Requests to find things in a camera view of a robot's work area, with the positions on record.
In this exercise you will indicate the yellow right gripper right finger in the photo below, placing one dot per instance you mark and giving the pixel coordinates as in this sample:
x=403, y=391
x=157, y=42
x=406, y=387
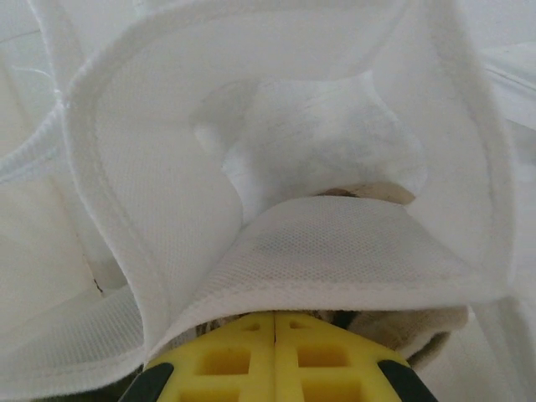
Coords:
x=360, y=385

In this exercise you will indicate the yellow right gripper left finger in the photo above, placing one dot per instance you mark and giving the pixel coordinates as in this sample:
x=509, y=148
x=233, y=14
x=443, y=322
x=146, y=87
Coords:
x=188, y=385

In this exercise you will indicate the white fabric organizer box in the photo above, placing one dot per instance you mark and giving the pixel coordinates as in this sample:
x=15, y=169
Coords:
x=167, y=167

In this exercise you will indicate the brown argyle sock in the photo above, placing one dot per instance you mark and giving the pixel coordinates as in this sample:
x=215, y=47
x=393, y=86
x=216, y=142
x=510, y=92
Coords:
x=419, y=326

